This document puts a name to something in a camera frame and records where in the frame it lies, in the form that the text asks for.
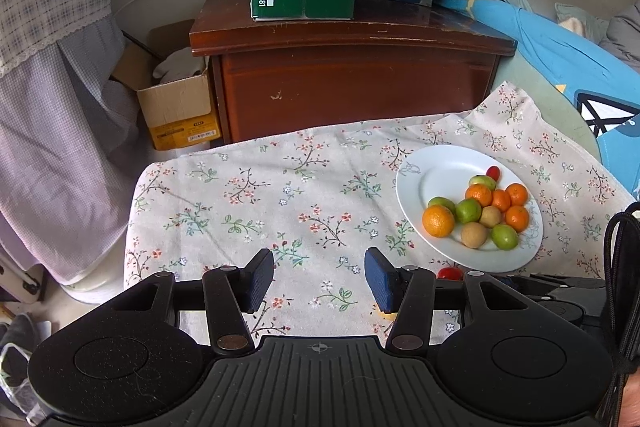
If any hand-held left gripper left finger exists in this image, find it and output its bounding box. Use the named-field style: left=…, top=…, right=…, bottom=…
left=127, top=248, right=275, bottom=357

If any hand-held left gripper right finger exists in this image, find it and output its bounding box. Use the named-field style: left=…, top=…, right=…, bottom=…
left=364, top=247, right=522, bottom=353

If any large orange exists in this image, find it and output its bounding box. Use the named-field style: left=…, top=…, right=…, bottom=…
left=422, top=205, right=456, bottom=239

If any round tan fruit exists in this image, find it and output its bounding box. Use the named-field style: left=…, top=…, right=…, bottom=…
left=479, top=205, right=503, bottom=229
left=460, top=223, right=489, bottom=250

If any white ceramic plate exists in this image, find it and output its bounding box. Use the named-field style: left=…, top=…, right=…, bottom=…
left=395, top=145, right=544, bottom=271

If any floral tablecloth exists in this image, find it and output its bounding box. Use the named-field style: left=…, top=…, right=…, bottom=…
left=122, top=81, right=636, bottom=344

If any open cardboard box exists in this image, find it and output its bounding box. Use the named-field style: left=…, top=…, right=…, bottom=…
left=109, top=19, right=222, bottom=150

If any green bed sheet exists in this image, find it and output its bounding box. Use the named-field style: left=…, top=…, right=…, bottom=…
left=490, top=54, right=601, bottom=154

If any brown wooden nightstand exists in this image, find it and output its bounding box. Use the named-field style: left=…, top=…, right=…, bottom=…
left=189, top=0, right=518, bottom=146

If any white cloth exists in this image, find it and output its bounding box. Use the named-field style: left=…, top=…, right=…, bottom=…
left=152, top=48, right=209, bottom=84

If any lavender checked sheet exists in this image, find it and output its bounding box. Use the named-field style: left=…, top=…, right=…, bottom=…
left=0, top=14, right=152, bottom=286

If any blue printed blanket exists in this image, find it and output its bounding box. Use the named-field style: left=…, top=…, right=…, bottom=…
left=432, top=0, right=640, bottom=204

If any clear plastic bag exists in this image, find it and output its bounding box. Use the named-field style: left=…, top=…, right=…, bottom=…
left=0, top=341, right=47, bottom=424

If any grey padded cloth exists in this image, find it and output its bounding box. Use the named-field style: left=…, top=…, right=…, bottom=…
left=597, top=2, right=640, bottom=74

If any pale teal cloth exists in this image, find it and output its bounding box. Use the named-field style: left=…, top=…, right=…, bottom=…
left=555, top=3, right=612, bottom=44

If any black braided cable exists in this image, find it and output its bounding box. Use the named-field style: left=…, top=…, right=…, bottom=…
left=601, top=201, right=640, bottom=427

